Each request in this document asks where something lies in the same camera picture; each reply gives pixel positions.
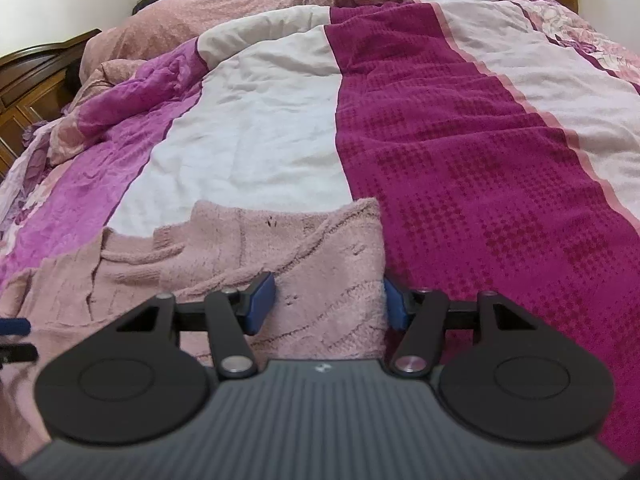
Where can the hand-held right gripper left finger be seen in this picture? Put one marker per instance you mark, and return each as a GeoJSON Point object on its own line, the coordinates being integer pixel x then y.
{"type": "Point", "coordinates": [261, 305]}

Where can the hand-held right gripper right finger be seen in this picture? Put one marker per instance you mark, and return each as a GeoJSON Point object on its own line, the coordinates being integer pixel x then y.
{"type": "Point", "coordinates": [393, 306]}

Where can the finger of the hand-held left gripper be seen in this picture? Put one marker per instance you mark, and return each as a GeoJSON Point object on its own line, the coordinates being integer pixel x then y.
{"type": "Point", "coordinates": [14, 326]}
{"type": "Point", "coordinates": [17, 353]}

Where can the pink knitted sweater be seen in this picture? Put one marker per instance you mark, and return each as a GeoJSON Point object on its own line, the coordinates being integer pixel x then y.
{"type": "Point", "coordinates": [310, 255]}

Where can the purple white striped quilt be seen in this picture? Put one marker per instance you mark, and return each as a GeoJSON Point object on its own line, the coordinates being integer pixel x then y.
{"type": "Point", "coordinates": [450, 160]}

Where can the wooden headboard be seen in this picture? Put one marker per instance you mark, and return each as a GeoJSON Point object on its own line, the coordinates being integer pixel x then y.
{"type": "Point", "coordinates": [30, 75]}

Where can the dusty pink blanket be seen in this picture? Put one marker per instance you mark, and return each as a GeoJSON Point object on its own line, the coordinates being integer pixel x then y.
{"type": "Point", "coordinates": [200, 15]}

